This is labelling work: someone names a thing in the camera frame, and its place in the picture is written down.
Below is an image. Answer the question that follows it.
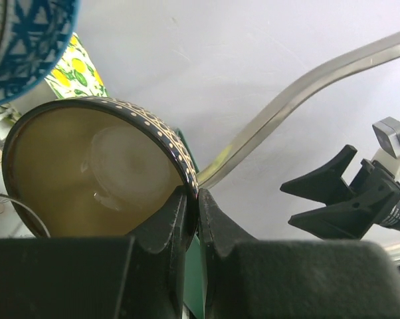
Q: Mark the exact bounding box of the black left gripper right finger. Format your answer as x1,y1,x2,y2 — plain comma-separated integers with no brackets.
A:
198,189,400,318

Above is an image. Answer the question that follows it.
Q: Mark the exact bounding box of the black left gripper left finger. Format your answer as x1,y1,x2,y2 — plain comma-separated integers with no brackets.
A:
0,191,187,318

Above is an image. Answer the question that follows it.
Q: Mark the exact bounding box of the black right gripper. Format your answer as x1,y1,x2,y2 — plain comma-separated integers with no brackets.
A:
280,145,400,239

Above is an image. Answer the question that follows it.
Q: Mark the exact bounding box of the beige top bowl of stack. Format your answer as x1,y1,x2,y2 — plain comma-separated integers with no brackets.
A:
2,96,198,237

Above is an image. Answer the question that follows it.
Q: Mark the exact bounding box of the blue patterned bowl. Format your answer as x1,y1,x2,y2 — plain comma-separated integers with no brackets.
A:
0,0,80,105

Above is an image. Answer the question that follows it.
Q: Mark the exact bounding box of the stainless steel dish rack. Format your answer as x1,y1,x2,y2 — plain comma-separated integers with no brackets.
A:
197,31,400,189

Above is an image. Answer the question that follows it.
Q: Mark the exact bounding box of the green compartment tray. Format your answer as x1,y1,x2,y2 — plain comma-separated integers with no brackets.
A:
175,128,207,319

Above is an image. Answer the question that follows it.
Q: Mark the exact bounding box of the lemon print folded cloth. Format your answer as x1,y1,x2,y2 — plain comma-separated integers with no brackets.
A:
45,33,108,98

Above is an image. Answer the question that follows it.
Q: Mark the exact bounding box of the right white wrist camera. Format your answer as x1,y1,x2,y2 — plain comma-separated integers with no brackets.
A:
371,117,400,180

